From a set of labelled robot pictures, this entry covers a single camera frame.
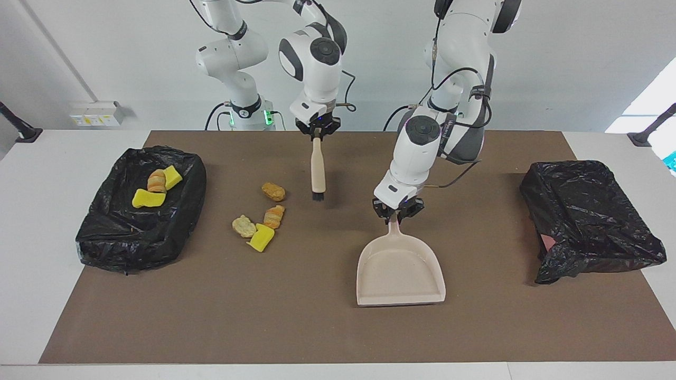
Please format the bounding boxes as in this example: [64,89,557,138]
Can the black stand leg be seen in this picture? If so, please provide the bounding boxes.
[627,103,676,147]
[0,101,43,143]

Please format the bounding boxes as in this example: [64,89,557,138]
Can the black left base cable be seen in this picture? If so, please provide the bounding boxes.
[383,104,418,131]

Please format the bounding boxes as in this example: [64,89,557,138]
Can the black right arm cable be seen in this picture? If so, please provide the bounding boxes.
[187,0,357,112]

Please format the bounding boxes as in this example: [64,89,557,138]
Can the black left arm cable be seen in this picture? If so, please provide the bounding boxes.
[417,16,494,189]

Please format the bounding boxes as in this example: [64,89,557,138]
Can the yellow sponge piece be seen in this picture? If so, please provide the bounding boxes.
[246,223,276,253]
[132,188,167,209]
[163,165,183,191]

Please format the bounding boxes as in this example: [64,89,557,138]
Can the brown table mat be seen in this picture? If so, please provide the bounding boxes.
[39,130,676,365]

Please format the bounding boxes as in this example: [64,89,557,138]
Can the beige plastic dustpan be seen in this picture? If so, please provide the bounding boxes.
[356,211,446,307]

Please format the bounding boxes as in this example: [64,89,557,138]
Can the white wall cable conduit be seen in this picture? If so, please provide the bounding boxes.
[20,0,98,103]

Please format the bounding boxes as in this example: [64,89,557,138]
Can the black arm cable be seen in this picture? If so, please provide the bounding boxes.
[187,0,357,112]
[417,16,494,189]

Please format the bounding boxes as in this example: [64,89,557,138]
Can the black bag lined pink bin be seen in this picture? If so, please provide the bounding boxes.
[519,160,668,286]

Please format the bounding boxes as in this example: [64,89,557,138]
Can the pale bread toy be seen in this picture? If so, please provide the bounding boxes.
[232,215,257,239]

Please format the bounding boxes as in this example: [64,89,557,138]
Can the beige hand brush black bristles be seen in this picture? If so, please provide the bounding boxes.
[311,136,327,201]

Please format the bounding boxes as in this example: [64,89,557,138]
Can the white wall socket box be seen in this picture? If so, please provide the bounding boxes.
[70,101,126,127]

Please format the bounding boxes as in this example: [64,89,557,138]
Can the black right base cable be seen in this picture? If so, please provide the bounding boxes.
[205,102,233,131]

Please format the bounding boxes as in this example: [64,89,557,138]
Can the black base cable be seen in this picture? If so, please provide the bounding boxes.
[205,102,233,131]
[383,104,418,131]

